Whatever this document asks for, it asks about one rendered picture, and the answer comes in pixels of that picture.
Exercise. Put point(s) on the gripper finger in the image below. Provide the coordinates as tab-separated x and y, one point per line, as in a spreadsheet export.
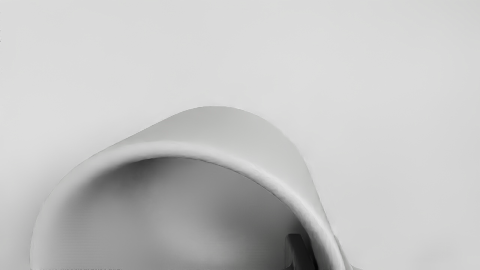
296	253

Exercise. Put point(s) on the white ceramic mug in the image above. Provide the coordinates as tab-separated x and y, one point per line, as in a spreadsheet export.
232	131

